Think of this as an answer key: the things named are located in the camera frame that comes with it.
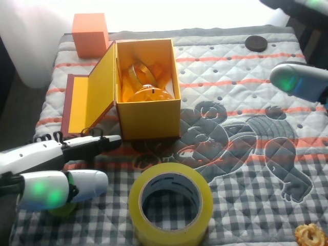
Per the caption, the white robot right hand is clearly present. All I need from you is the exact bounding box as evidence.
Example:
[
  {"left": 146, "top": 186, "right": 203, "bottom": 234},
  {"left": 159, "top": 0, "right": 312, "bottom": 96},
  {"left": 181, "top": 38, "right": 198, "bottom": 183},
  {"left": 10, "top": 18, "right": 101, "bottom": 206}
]
[{"left": 269, "top": 64, "right": 328, "bottom": 105}]

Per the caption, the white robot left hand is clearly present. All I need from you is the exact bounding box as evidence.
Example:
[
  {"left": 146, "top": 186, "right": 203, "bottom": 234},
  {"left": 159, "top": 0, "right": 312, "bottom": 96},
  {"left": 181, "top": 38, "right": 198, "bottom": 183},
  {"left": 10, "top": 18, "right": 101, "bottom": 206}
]
[{"left": 0, "top": 129, "right": 122, "bottom": 175}]

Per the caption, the yellow box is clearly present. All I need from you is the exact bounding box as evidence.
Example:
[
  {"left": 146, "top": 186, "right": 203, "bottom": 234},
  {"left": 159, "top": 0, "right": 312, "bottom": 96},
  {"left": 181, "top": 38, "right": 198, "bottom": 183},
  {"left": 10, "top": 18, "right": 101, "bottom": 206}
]
[{"left": 60, "top": 38, "right": 182, "bottom": 141}]

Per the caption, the orange cube block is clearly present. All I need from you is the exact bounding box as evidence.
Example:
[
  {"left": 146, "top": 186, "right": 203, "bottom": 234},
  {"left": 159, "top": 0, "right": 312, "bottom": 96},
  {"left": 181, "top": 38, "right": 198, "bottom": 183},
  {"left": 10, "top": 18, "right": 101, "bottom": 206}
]
[{"left": 71, "top": 12, "right": 110, "bottom": 58}]

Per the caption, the dark brown round cookie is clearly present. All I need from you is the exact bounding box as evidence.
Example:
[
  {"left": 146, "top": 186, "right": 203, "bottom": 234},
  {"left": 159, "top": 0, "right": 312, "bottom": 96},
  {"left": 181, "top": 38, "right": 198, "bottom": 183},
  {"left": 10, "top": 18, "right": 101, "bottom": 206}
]
[{"left": 244, "top": 35, "right": 268, "bottom": 53}]

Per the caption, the grey quilt with printed bear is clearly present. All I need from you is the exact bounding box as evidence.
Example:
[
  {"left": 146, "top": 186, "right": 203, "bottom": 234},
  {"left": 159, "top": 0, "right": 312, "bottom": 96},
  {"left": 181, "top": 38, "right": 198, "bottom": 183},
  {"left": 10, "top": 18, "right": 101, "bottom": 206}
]
[{"left": 9, "top": 24, "right": 328, "bottom": 246}]

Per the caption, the golden butter cookie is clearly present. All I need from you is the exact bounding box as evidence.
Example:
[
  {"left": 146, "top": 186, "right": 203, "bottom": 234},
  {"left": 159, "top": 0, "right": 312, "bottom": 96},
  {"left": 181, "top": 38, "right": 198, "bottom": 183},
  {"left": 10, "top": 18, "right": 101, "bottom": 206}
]
[{"left": 294, "top": 222, "right": 328, "bottom": 246}]

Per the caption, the yellow clear tape roll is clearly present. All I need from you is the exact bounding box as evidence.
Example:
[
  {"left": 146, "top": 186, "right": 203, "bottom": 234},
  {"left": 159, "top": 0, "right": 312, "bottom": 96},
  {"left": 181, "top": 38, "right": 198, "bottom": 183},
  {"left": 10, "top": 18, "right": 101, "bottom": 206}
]
[{"left": 128, "top": 161, "right": 214, "bottom": 246}]

